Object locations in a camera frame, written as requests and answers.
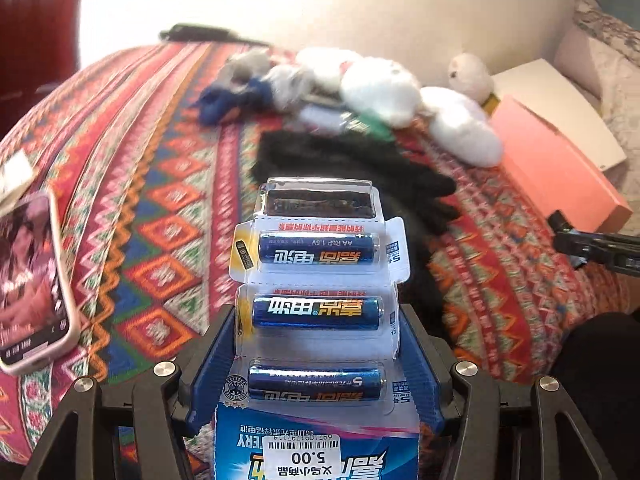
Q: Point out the white crumpled sock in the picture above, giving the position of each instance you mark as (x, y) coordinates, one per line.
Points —
(285, 87)

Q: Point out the red patterned woven blanket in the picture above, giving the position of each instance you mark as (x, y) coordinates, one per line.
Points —
(165, 200)

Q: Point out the black fuzzy gloves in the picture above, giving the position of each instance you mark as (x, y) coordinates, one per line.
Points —
(340, 160)

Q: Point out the yellow cloth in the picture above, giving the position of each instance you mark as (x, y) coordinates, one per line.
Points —
(491, 102)

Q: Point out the grey crumpled cloth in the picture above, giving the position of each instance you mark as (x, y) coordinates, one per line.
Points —
(245, 65)

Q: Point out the blue crumpled cloth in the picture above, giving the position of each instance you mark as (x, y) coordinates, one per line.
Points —
(225, 102)

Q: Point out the fluffy white round plush toy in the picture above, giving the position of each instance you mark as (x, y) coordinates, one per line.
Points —
(470, 75)

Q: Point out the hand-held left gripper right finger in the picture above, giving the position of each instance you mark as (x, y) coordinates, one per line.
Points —
(422, 360)

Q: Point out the dark red wooden door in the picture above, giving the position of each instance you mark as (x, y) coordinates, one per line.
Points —
(40, 20)

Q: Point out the smartphone in white case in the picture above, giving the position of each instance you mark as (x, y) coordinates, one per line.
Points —
(30, 280)

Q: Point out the white paper slip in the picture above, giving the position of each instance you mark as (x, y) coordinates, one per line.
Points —
(12, 175)

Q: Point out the floral print pillow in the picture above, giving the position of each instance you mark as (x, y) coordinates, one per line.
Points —
(610, 27)

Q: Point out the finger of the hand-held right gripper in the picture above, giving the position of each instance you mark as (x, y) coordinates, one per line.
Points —
(600, 250)

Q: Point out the orange cardboard shoebox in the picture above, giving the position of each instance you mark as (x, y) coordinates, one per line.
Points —
(550, 160)

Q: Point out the blue battery blister pack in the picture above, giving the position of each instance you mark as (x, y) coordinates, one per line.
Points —
(315, 310)

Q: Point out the person's black trouser leg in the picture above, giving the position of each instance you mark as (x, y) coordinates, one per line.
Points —
(605, 345)

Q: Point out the white plush bunny toy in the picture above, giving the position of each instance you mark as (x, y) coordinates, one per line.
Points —
(380, 90)

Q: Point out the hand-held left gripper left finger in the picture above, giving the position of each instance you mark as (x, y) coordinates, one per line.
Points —
(210, 360)

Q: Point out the green small packet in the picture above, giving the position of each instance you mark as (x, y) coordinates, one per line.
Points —
(375, 127)

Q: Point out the white shoebox lid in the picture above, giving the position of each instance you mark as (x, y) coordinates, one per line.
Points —
(550, 90)

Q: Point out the pink padded cushion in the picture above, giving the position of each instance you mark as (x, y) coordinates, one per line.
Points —
(575, 60)

